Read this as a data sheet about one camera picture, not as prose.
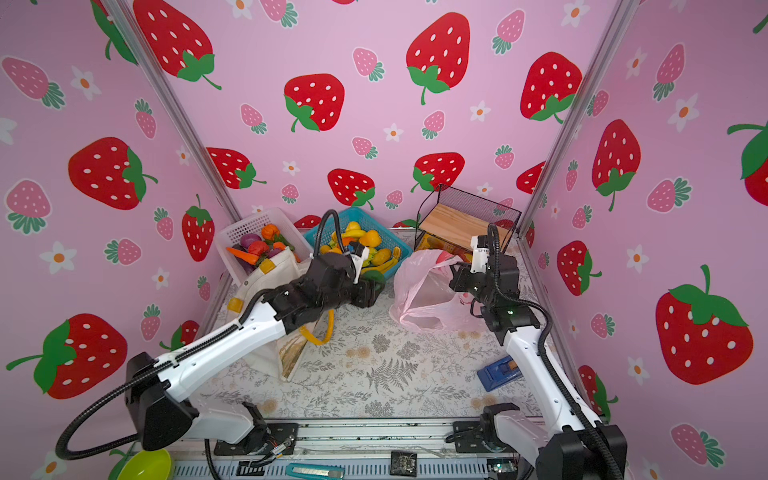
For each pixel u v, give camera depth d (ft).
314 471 2.29
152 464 2.27
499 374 2.63
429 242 3.48
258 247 3.52
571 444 1.24
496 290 1.87
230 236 3.64
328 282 1.81
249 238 3.65
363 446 2.41
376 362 2.88
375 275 2.43
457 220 3.33
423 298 2.27
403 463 2.26
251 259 3.44
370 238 3.50
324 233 3.42
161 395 1.28
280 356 2.46
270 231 3.71
